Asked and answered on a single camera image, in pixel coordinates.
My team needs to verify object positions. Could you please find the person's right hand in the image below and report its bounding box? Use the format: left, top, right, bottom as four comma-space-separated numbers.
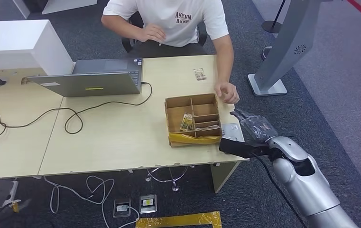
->
135, 24, 167, 43

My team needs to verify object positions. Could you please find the scenic print ID card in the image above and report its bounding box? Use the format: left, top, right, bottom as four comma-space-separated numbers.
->
193, 68, 207, 82

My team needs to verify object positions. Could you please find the person's left hand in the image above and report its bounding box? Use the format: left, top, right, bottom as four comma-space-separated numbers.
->
214, 82, 241, 105

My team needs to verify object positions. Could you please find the chrome wire stand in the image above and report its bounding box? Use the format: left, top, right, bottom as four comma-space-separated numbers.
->
145, 165, 190, 192

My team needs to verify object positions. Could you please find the yellow floor tape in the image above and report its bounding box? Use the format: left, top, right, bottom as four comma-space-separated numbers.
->
135, 211, 222, 228

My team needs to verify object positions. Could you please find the white kiosk cable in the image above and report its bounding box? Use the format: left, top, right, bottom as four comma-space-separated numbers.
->
261, 45, 274, 60

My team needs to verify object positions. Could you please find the person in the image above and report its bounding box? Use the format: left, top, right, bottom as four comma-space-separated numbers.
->
101, 0, 241, 105

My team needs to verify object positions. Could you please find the stanchion post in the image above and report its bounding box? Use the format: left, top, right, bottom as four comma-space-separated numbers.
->
261, 0, 286, 34

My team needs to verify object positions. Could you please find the grey laptop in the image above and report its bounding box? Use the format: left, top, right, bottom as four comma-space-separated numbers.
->
27, 57, 144, 97

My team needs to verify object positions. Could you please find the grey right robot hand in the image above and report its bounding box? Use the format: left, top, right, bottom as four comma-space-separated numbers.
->
229, 108, 279, 147

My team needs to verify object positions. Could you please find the beige table leg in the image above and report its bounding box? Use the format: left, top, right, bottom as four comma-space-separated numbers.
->
211, 161, 241, 193

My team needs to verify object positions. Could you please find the black office chair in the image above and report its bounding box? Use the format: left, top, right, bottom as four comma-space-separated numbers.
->
121, 12, 208, 54

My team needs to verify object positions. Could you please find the floor socket with white plug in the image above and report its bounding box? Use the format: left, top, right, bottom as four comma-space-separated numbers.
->
112, 198, 132, 219

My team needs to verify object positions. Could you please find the white desk partition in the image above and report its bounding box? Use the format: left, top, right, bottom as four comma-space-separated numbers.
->
0, 19, 74, 76

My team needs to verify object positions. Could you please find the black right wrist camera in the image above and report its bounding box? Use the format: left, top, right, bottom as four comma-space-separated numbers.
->
219, 138, 270, 159

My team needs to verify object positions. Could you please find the floor socket with yellow label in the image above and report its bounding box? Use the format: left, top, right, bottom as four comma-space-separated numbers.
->
139, 194, 157, 215

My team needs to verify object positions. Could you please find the cardboard divider box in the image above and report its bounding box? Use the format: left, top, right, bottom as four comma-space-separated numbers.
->
164, 93, 223, 148

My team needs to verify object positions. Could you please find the grey kiosk stand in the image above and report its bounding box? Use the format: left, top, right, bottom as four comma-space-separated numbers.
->
248, 0, 333, 97

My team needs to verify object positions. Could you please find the grey card reader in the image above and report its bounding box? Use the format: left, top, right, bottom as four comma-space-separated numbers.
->
221, 123, 245, 143

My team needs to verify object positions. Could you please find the black laptop power cable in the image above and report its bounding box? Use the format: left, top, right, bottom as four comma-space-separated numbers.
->
0, 82, 153, 146

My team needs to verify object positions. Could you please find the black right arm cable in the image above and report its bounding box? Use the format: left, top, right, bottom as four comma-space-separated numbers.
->
252, 152, 308, 228

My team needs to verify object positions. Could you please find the white cabinet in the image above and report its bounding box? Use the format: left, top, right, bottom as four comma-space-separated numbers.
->
12, 0, 99, 19

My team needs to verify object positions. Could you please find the white floor cable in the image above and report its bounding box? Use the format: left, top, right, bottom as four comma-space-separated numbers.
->
43, 175, 140, 228

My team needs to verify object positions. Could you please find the yellow tape on box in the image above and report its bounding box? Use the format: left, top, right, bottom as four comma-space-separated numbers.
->
168, 132, 222, 145

